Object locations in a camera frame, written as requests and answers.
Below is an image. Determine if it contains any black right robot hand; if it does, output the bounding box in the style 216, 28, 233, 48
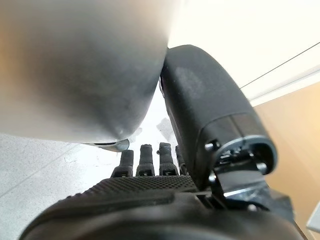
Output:
18, 44, 304, 240

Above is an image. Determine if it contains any tan wooden cabinet panel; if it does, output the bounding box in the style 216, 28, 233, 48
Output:
251, 82, 320, 240

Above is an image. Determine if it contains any grey metal bowl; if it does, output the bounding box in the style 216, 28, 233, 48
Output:
0, 0, 181, 152

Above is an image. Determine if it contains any small grey flat object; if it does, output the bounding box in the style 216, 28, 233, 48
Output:
306, 206, 320, 235

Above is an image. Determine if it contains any white baseboard strip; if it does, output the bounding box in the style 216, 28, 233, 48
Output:
240, 67, 320, 107

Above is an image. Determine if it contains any thin black cable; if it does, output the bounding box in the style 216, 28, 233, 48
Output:
238, 42, 320, 90

